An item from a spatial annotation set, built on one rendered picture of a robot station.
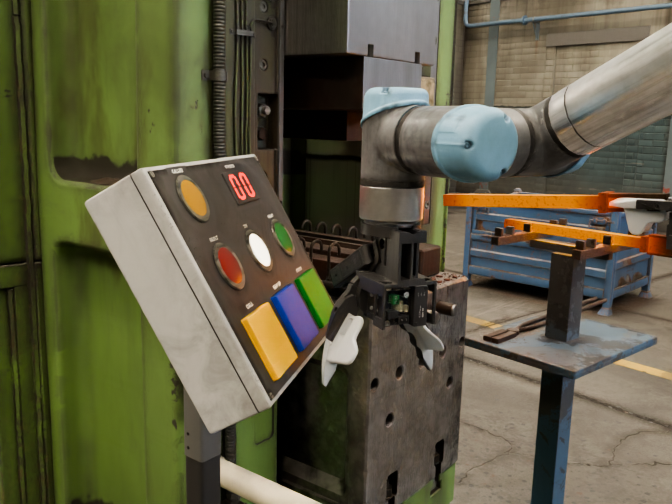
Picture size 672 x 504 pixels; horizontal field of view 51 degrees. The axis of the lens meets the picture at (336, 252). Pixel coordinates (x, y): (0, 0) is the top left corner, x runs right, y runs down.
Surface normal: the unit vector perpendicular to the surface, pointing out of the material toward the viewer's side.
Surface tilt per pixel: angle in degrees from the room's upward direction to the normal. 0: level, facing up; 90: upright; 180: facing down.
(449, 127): 64
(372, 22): 90
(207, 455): 90
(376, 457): 90
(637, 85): 108
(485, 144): 90
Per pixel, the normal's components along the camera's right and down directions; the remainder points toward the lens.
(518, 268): -0.68, 0.11
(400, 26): 0.79, 0.14
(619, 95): -0.70, 0.41
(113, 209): -0.22, 0.18
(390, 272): -0.90, 0.06
